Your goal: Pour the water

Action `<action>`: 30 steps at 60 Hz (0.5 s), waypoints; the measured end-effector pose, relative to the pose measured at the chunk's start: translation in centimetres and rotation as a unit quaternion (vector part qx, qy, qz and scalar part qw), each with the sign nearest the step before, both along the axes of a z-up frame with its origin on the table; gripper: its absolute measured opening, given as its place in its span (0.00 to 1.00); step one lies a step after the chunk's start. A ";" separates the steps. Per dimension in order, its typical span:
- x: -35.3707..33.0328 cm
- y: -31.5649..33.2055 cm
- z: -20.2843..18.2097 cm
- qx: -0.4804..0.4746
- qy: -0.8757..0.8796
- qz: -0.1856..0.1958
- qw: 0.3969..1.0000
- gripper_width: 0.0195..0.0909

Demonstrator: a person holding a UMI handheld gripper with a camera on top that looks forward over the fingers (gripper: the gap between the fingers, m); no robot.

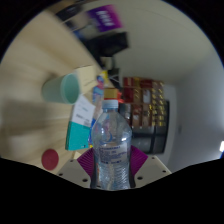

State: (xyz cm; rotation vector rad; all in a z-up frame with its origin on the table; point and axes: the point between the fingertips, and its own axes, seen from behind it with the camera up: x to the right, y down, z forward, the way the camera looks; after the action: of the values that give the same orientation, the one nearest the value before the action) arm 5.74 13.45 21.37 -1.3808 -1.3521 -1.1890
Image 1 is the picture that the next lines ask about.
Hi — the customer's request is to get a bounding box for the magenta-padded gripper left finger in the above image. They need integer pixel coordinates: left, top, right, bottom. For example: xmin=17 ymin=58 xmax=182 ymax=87
xmin=57 ymin=148 xmax=98 ymax=189

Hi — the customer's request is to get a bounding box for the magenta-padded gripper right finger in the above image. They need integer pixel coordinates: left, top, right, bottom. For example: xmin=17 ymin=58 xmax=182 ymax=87
xmin=128 ymin=145 xmax=173 ymax=188

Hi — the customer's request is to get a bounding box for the clear plastic water bottle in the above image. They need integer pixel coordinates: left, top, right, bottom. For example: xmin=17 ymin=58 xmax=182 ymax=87
xmin=90 ymin=98 xmax=133 ymax=192

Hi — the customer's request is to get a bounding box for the teal book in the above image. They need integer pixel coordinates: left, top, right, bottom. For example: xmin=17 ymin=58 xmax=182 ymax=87
xmin=64 ymin=120 xmax=93 ymax=152

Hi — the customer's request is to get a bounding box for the flat round red coaster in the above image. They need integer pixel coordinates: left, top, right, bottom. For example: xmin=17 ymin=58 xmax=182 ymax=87
xmin=41 ymin=148 xmax=60 ymax=171

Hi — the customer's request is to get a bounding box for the wooden shelf unit with trophies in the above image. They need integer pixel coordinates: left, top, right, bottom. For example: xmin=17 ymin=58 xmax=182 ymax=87
xmin=122 ymin=76 xmax=167 ymax=128

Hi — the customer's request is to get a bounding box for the blue printed book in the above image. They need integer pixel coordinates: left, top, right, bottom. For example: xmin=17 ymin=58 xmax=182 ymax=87
xmin=92 ymin=85 xmax=105 ymax=105

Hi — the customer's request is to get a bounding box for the yellow gift box red ribbon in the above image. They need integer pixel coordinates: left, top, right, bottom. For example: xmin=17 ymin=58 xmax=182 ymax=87
xmin=103 ymin=87 xmax=119 ymax=100

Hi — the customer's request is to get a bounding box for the pale green cup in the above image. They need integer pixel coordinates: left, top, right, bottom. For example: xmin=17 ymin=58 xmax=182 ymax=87
xmin=41 ymin=72 xmax=82 ymax=106

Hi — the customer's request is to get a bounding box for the small yellow envelope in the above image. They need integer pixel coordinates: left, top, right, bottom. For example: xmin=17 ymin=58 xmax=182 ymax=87
xmin=74 ymin=65 xmax=98 ymax=94

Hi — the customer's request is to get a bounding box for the black office chair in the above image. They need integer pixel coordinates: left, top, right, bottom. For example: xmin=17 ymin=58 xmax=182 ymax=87
xmin=83 ymin=31 xmax=130 ymax=64

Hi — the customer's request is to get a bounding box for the purple sign board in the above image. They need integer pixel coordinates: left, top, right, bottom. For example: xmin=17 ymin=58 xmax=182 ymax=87
xmin=87 ymin=4 xmax=124 ymax=33

